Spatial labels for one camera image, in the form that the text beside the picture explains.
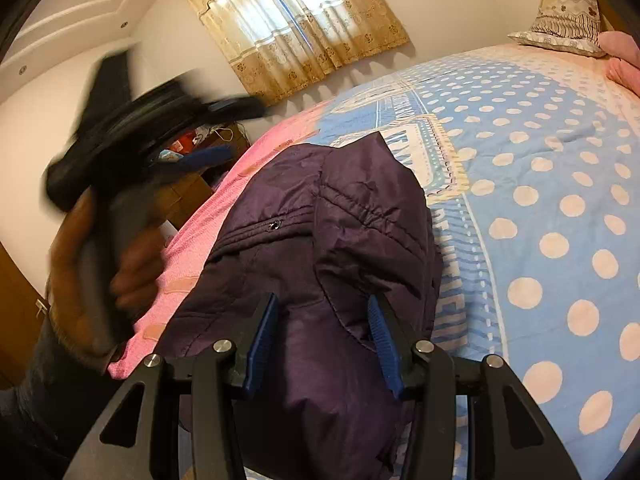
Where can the beige floral curtain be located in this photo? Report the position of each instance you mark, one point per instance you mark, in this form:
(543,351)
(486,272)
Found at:
(300,25)

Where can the purple quilted jacket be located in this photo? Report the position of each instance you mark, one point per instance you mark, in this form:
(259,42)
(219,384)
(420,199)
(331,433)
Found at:
(340,240)

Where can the wooden desk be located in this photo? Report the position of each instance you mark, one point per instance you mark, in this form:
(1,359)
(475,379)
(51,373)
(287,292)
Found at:
(187,195)

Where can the grey patterned pillow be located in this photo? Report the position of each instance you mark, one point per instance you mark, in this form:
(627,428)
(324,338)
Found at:
(560,25)

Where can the person's left hand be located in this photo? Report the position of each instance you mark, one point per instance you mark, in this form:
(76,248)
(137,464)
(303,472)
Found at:
(140,270)

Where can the bed with pink sheet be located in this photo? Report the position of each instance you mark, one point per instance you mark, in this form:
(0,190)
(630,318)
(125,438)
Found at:
(525,185)

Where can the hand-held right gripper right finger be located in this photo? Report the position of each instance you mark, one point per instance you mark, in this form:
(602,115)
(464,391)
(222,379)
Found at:
(387,350)

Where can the pink pillow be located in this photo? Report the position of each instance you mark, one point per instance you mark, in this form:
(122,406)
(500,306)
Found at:
(625,60)

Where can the wooden door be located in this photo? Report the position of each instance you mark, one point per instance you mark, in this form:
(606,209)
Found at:
(20,310)

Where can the person's left forearm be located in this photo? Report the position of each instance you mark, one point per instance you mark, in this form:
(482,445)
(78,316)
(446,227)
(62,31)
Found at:
(45,410)

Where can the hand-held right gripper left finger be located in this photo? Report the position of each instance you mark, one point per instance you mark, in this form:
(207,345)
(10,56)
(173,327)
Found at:
(261,345)

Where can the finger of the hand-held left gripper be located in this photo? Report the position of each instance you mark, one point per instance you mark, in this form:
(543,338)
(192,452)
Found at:
(240,109)
(207,157)

